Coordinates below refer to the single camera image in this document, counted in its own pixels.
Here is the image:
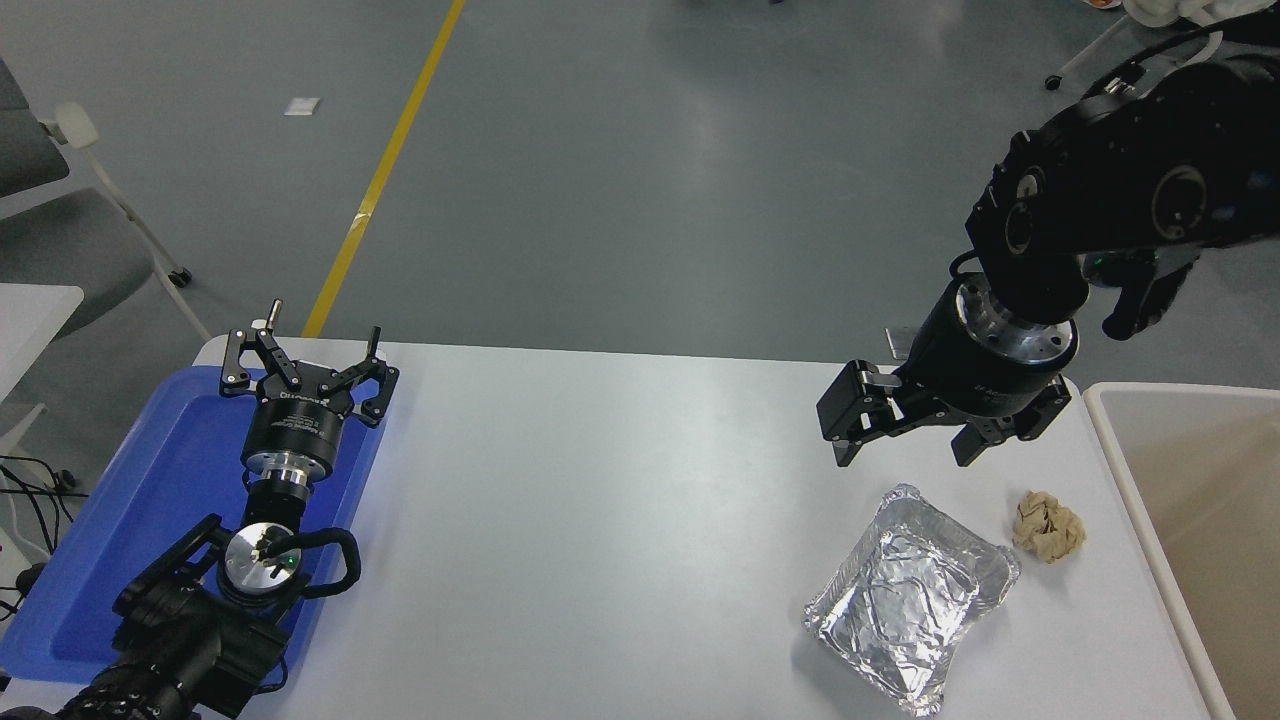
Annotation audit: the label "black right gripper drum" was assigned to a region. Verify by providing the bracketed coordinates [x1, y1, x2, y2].
[900, 290, 1069, 423]

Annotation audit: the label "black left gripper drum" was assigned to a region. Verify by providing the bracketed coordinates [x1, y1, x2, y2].
[243, 372, 353, 465]

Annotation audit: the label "silver foil tray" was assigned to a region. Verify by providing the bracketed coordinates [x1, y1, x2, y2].
[802, 483, 1022, 718]

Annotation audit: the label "crumpled tan paper ball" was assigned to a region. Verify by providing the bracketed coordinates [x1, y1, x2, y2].
[1011, 489, 1088, 565]

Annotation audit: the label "blue plastic tray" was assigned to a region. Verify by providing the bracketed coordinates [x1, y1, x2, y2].
[0, 364, 391, 686]

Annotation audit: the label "yellow floor tape line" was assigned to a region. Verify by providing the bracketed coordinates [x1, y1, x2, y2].
[302, 0, 467, 339]

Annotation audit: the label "grey office chair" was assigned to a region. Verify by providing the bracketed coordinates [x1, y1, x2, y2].
[0, 55, 211, 343]

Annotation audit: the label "small white side table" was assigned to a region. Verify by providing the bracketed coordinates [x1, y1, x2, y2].
[0, 283, 86, 461]

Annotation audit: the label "large pale bin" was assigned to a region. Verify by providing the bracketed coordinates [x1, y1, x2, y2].
[1083, 382, 1280, 720]

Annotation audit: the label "black floor cables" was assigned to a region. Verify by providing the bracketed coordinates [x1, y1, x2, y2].
[0, 455, 91, 626]

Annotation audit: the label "white frame wheeled chair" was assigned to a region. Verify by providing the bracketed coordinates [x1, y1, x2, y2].
[1045, 12, 1227, 93]

